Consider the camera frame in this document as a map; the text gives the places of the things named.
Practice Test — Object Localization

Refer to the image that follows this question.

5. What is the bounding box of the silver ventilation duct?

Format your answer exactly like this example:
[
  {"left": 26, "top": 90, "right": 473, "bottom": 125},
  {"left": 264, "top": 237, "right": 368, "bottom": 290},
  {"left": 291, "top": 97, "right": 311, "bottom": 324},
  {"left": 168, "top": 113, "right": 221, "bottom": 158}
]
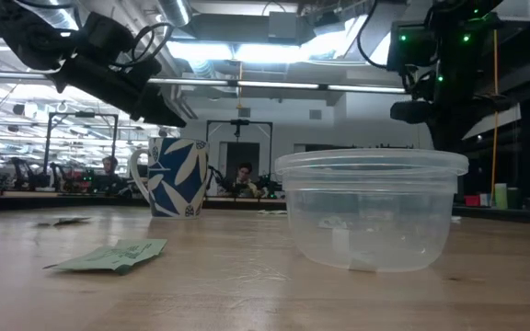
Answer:
[{"left": 156, "top": 0, "right": 193, "bottom": 29}]

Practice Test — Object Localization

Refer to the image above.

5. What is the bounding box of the light green cup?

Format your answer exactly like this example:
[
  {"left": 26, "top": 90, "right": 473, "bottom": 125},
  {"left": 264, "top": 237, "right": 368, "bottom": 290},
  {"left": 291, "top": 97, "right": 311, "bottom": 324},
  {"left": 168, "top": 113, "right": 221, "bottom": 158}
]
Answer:
[{"left": 494, "top": 182, "right": 509, "bottom": 211}]

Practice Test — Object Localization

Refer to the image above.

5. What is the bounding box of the black gantry frame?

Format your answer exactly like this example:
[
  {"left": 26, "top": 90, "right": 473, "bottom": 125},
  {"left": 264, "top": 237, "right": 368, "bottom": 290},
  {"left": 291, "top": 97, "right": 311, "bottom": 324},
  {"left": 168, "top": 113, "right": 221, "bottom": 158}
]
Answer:
[
  {"left": 205, "top": 119, "right": 274, "bottom": 199},
  {"left": 43, "top": 111, "right": 120, "bottom": 189}
]

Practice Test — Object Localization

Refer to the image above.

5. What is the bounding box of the horizontal LED light bar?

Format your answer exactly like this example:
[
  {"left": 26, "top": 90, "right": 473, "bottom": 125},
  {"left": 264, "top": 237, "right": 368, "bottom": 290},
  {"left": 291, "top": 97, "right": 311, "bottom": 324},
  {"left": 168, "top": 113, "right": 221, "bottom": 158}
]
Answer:
[{"left": 0, "top": 70, "right": 408, "bottom": 95}]

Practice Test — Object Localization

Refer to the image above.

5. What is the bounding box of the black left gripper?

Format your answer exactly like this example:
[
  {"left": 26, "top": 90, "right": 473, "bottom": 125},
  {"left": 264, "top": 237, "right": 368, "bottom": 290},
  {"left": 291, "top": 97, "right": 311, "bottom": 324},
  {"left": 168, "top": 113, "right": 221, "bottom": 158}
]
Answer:
[{"left": 47, "top": 54, "right": 189, "bottom": 130}]

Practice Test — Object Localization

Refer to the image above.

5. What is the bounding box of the dark green cup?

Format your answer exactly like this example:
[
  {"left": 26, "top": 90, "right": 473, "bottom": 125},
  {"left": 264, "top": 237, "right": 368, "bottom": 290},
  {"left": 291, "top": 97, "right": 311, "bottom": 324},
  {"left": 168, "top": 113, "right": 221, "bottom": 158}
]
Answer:
[{"left": 507, "top": 186, "right": 522, "bottom": 211}]

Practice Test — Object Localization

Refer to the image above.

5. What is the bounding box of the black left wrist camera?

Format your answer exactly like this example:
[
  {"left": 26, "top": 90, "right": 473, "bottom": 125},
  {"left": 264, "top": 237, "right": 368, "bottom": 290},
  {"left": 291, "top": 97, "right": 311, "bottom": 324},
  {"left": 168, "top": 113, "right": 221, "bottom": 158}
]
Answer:
[{"left": 76, "top": 11, "right": 136, "bottom": 63}]

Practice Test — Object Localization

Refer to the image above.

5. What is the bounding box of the grey ceiling box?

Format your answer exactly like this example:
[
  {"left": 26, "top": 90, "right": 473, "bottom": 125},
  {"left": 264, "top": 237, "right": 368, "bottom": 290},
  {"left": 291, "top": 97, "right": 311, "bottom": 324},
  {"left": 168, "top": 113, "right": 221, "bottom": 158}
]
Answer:
[{"left": 268, "top": 10, "right": 316, "bottom": 46}]

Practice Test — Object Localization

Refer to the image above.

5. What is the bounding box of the orange hanging strap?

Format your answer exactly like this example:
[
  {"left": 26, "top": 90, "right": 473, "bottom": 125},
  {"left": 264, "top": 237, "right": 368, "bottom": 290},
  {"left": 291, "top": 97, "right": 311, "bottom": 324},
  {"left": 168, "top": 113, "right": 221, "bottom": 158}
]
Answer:
[{"left": 490, "top": 28, "right": 501, "bottom": 208}]

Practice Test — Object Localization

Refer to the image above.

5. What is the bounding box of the black aluminium table frame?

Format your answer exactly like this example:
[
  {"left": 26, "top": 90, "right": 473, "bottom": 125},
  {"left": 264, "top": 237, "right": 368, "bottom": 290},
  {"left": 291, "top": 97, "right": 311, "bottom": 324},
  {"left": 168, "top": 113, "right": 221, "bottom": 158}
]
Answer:
[{"left": 0, "top": 190, "right": 530, "bottom": 226}]

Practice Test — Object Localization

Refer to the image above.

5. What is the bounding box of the person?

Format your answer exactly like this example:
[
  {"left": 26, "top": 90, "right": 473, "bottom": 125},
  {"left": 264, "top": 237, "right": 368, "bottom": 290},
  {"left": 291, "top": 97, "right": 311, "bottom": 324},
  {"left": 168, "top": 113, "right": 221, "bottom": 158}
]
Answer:
[
  {"left": 94, "top": 155, "right": 131, "bottom": 197},
  {"left": 225, "top": 161, "right": 266, "bottom": 199}
]

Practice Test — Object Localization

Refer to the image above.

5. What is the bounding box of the blue white leaf mug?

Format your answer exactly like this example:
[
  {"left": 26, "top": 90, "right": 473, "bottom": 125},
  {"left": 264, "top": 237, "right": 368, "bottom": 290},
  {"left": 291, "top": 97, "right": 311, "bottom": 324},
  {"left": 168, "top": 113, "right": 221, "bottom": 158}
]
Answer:
[{"left": 128, "top": 136, "right": 210, "bottom": 219}]

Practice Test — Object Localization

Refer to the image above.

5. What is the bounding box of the clear plastic round container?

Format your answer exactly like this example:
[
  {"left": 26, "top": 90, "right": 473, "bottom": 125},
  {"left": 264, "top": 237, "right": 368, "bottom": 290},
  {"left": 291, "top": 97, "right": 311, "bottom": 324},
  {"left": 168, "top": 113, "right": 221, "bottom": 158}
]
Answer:
[{"left": 273, "top": 147, "right": 470, "bottom": 273}]

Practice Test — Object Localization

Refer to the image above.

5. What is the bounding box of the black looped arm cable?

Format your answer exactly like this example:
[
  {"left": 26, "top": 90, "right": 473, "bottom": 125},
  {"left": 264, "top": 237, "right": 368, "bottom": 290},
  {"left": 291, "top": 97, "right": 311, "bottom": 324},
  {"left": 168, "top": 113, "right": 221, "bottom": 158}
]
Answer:
[{"left": 116, "top": 21, "right": 177, "bottom": 70}]

